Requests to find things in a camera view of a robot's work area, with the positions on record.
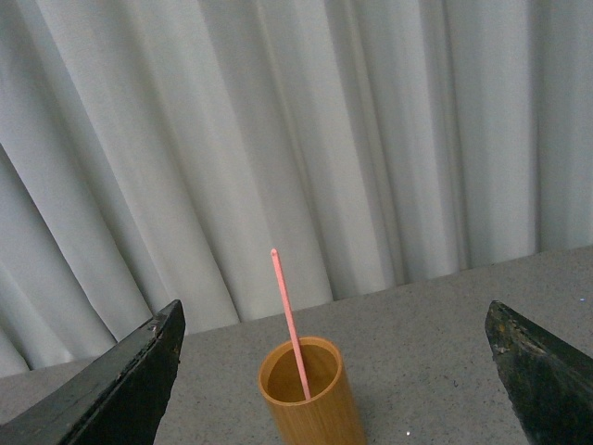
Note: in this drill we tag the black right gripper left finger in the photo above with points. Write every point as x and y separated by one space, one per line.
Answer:
119 398

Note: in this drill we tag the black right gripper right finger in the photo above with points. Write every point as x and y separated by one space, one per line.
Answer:
548 381

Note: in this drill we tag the pink chopstick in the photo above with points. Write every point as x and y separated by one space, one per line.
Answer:
291 325

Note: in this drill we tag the bamboo chopstick holder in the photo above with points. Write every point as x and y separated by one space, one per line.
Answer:
330 416

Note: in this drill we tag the white curtain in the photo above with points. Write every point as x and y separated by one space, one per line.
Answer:
158 150

